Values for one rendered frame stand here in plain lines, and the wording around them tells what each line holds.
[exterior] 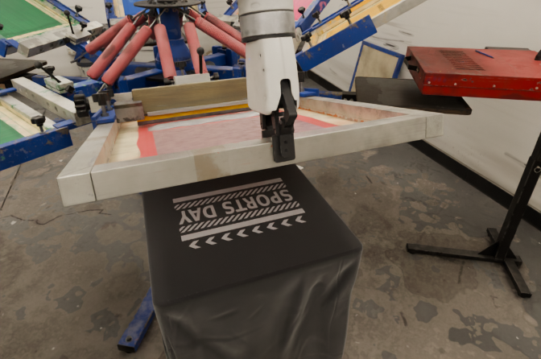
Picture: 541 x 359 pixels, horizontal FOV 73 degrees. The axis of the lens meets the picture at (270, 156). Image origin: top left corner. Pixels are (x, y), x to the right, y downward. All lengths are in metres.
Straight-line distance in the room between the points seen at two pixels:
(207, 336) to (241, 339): 0.08
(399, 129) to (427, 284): 1.61
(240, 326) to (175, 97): 0.61
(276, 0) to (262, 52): 0.07
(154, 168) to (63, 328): 1.64
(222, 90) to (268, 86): 0.62
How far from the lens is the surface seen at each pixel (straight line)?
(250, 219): 0.89
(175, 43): 1.84
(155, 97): 1.07
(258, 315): 0.85
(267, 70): 0.48
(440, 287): 2.19
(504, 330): 2.14
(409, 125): 0.64
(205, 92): 1.08
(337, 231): 0.87
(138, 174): 0.50
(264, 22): 0.50
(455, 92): 1.61
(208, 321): 0.82
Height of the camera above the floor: 1.51
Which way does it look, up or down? 29 degrees down
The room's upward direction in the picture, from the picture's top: straight up
